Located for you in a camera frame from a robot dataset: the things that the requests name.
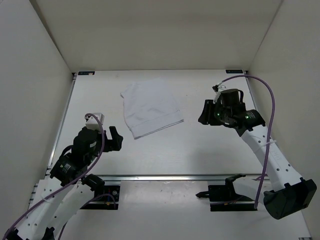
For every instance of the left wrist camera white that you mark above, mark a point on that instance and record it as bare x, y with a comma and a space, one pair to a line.
94, 121

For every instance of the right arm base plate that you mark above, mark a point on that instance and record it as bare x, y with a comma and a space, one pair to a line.
223, 198

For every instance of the blue corner label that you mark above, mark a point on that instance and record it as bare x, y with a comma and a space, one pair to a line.
86, 73
234, 71

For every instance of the right blue corner label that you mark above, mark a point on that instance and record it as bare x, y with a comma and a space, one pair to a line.
234, 71

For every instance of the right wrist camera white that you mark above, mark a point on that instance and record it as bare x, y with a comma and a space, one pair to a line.
218, 88

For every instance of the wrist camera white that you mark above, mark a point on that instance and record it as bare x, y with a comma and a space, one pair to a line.
94, 121
218, 88

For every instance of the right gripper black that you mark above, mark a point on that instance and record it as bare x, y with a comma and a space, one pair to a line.
206, 118

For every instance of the white skirt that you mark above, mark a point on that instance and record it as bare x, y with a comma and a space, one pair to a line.
149, 106

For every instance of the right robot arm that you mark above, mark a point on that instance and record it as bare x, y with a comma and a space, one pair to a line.
286, 191

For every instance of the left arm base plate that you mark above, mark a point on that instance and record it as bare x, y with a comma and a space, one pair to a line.
105, 198

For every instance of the left blue corner label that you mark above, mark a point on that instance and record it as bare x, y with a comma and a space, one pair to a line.
86, 73

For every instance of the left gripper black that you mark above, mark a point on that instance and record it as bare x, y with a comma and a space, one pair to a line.
116, 141

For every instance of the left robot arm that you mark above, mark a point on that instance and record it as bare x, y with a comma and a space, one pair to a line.
69, 187

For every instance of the aluminium front rail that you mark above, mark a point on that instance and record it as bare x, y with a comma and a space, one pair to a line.
165, 178

